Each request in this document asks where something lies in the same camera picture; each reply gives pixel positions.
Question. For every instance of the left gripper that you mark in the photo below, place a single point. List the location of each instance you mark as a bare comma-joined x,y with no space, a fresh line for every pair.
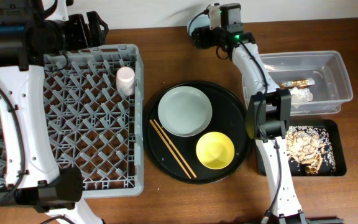
84,28

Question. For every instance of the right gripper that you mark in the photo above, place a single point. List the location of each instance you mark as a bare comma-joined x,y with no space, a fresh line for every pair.
197,37

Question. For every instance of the blue plastic cup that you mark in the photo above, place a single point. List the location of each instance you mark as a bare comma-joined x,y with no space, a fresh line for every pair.
200,21

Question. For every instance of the pink plastic cup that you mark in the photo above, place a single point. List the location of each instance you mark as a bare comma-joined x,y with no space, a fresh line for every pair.
125,80

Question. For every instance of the grey round plate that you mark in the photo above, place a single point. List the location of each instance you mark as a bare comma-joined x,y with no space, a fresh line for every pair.
184,111

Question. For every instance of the wooden chopstick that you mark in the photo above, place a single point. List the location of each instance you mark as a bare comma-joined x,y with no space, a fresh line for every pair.
175,148
169,150

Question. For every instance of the gold foil snack wrapper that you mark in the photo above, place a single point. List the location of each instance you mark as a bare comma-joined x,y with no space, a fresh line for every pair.
300,84

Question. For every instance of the silver white wrapper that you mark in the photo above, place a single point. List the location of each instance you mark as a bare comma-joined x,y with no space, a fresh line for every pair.
300,96

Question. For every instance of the yellow bowl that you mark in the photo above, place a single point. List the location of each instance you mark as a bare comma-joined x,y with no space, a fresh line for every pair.
215,150

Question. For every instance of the food scraps pile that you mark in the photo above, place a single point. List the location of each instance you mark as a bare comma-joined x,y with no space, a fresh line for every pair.
310,151

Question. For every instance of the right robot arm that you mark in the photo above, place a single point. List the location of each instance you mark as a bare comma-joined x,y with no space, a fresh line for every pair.
268,108

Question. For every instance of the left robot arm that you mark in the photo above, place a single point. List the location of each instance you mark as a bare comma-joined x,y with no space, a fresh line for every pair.
29,30

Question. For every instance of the grey plastic dishwasher rack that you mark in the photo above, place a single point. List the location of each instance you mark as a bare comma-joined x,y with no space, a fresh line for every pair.
92,125

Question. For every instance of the clear plastic waste bin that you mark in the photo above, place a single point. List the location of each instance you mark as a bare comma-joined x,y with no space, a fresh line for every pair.
331,87

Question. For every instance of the black rectangular waste tray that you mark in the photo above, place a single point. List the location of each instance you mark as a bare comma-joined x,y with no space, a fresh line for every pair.
337,168

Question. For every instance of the round black serving tray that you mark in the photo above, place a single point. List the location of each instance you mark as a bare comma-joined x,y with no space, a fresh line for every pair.
228,118

